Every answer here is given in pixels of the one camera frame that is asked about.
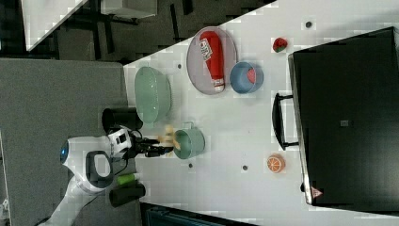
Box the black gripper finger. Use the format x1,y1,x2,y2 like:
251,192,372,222
142,137,160,145
144,147,173,157

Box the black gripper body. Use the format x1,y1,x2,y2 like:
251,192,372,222
107,127,141,159

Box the yellow plush banana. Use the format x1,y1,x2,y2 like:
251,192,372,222
157,124,181,156

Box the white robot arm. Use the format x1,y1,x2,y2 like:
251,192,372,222
35,126,173,226

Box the green metal mug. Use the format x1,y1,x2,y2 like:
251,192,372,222
173,121,205,159

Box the green cylinder object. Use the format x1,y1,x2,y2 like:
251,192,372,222
117,173,140,186

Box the black cylinder object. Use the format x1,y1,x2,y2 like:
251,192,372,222
109,183,146,207

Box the green plastic colander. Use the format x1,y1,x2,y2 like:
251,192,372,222
135,66,171,123

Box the grey round plate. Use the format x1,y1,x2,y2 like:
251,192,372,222
186,26,237,95

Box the blue bowl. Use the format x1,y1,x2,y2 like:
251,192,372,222
230,61,263,94

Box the red plush ketchup bottle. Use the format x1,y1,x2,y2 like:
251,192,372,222
199,31,225,92

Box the orange slice toy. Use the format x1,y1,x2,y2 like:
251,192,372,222
266,153,285,173

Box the red plush strawberry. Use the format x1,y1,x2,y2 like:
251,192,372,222
247,69,256,84

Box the small red plush fruit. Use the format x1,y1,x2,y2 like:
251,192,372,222
272,38,288,53

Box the black toaster oven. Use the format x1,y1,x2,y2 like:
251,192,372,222
287,26,399,216

